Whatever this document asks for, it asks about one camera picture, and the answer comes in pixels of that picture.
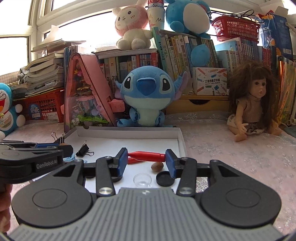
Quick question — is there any brown-haired doll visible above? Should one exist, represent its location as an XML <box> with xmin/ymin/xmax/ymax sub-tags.
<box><xmin>227</xmin><ymin>60</ymin><xmax>281</xmax><ymax>142</ymax></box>

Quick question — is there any red plastic basket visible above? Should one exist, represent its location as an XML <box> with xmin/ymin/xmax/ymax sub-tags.
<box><xmin>211</xmin><ymin>15</ymin><xmax>260</xmax><ymax>43</ymax></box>

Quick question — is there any red plastic crate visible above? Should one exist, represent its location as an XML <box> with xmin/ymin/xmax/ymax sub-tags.
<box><xmin>13</xmin><ymin>88</ymin><xmax>65</xmax><ymax>123</ymax></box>

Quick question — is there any pink bunny plush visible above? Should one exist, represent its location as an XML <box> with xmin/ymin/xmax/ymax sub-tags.
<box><xmin>112</xmin><ymin>1</ymin><xmax>152</xmax><ymax>51</ymax></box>

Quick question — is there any white cardboard tray box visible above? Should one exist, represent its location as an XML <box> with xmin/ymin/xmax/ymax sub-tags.
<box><xmin>64</xmin><ymin>126</ymin><xmax>187</xmax><ymax>192</ymax></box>

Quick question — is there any paper cup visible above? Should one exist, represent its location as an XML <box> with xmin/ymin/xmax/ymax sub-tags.
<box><xmin>147</xmin><ymin>0</ymin><xmax>165</xmax><ymax>30</ymax></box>

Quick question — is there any black binder clip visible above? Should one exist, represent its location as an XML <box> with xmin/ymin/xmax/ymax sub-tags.
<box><xmin>51</xmin><ymin>132</ymin><xmax>65</xmax><ymax>145</ymax></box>
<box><xmin>76</xmin><ymin>141</ymin><xmax>94</xmax><ymax>157</ymax></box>

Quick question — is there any blue hair clip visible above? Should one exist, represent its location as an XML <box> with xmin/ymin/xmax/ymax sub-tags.
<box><xmin>63</xmin><ymin>154</ymin><xmax>75</xmax><ymax>163</ymax></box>

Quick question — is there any black round cap lid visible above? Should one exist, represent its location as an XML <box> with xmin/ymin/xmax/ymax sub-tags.
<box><xmin>156</xmin><ymin>171</ymin><xmax>175</xmax><ymax>187</ymax></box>

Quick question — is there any black binder clip on tray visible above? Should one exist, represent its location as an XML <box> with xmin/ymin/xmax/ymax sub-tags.
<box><xmin>51</xmin><ymin>132</ymin><xmax>65</xmax><ymax>145</ymax></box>

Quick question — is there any clear plastic round dish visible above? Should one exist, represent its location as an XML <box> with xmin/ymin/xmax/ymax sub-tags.
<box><xmin>133</xmin><ymin>173</ymin><xmax>152</xmax><ymax>188</ymax></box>

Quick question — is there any pink triangular toy house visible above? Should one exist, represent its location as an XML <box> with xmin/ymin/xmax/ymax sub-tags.
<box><xmin>64</xmin><ymin>53</ymin><xmax>125</xmax><ymax>133</ymax></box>

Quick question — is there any red crayon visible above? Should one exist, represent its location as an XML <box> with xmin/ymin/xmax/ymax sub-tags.
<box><xmin>128</xmin><ymin>151</ymin><xmax>165</xmax><ymax>162</ymax></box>
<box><xmin>128</xmin><ymin>157</ymin><xmax>143</xmax><ymax>165</ymax></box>

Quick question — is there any Stitch plush toy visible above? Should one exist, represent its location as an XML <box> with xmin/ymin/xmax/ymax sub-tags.
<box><xmin>116</xmin><ymin>66</ymin><xmax>188</xmax><ymax>127</ymax></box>

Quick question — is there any white stationery box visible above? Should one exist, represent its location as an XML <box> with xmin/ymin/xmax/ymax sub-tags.
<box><xmin>192</xmin><ymin>67</ymin><xmax>227</xmax><ymax>96</ymax></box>

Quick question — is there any person's hand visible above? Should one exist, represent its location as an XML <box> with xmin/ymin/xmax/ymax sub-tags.
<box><xmin>0</xmin><ymin>184</ymin><xmax>13</xmax><ymax>232</ymax></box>

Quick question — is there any Doraemon plush toy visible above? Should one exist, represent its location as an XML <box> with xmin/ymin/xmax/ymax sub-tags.
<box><xmin>0</xmin><ymin>83</ymin><xmax>26</xmax><ymax>140</ymax></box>

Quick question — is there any row of books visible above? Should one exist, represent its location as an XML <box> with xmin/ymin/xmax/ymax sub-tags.
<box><xmin>95</xmin><ymin>27</ymin><xmax>295</xmax><ymax>125</ymax></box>

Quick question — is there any blue round plush toy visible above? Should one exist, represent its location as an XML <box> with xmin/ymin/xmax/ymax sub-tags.
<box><xmin>165</xmin><ymin>0</ymin><xmax>211</xmax><ymax>67</ymax></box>

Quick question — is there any wooden drawer organizer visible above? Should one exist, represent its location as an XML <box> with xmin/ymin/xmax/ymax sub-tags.
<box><xmin>165</xmin><ymin>95</ymin><xmax>230</xmax><ymax>114</ymax></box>

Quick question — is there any stack of papers and books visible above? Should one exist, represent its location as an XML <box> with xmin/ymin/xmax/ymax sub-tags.
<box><xmin>9</xmin><ymin>39</ymin><xmax>85</xmax><ymax>99</ymax></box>

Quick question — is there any white pipe rack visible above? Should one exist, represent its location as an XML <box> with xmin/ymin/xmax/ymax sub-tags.
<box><xmin>286</xmin><ymin>118</ymin><xmax>296</xmax><ymax>126</ymax></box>

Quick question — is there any small black cup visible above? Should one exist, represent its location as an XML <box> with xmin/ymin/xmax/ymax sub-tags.
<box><xmin>111</xmin><ymin>175</ymin><xmax>122</xmax><ymax>183</ymax></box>

